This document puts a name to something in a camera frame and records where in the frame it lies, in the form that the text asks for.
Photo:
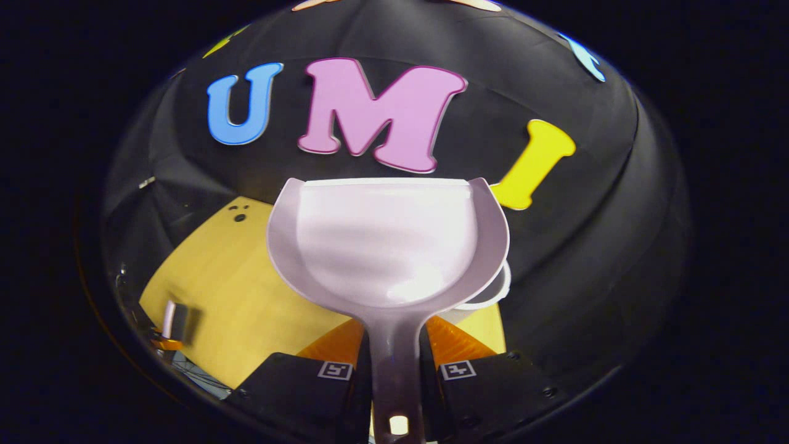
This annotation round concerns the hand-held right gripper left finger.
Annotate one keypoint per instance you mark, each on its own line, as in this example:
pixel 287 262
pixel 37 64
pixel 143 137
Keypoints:
pixel 296 394

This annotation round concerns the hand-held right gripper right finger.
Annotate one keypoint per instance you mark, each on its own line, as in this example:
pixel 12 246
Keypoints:
pixel 493 388

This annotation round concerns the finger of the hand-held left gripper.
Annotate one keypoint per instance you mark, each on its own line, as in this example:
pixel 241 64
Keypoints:
pixel 166 343

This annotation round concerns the white ribbed garbage bin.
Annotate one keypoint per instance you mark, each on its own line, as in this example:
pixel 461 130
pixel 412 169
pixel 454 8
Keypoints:
pixel 500 290

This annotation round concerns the light purple dustpan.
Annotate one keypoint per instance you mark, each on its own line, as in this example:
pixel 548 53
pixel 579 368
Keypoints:
pixel 388 246

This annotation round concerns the yellow wooden desktop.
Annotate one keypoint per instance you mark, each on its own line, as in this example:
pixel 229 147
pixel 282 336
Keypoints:
pixel 246 296

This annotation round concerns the silver cloth clip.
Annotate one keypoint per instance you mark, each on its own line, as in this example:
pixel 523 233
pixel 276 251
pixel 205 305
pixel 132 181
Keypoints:
pixel 147 182

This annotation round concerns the black backdrop cloth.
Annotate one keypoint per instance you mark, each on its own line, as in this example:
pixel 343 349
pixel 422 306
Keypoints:
pixel 585 246

